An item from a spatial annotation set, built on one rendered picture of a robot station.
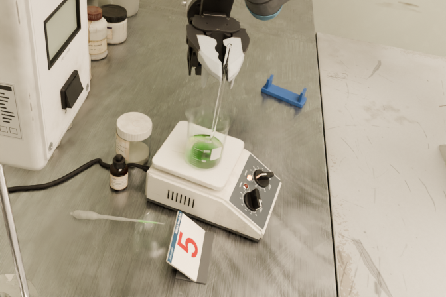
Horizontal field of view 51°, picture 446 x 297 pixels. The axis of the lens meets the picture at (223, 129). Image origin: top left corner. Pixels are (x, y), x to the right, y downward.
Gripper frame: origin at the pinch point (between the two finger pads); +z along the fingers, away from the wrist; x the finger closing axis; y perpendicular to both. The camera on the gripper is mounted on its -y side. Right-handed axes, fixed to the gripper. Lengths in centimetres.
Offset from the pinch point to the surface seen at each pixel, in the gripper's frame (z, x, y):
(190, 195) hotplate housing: 4.2, 2.8, 20.4
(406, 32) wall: -128, -109, 58
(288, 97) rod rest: -29.0, -21.7, 25.3
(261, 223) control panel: 7.9, -8.2, 22.7
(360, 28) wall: -133, -89, 60
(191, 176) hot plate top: 3.3, 2.9, 17.1
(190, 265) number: 13.9, 3.0, 24.4
